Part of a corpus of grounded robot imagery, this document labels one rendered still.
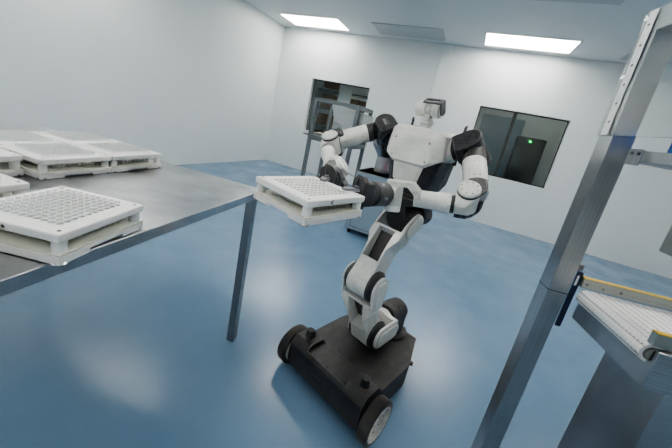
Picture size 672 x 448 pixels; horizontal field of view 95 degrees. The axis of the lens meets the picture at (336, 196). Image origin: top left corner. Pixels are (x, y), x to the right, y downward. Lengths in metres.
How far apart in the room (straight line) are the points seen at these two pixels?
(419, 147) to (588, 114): 5.09
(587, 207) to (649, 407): 0.54
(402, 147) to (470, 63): 4.90
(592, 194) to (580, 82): 5.17
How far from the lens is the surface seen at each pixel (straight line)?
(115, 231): 0.96
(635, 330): 1.14
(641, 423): 1.29
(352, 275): 1.42
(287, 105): 7.19
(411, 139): 1.38
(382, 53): 6.52
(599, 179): 1.20
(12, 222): 0.91
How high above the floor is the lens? 1.28
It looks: 14 degrees down
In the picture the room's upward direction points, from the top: 12 degrees clockwise
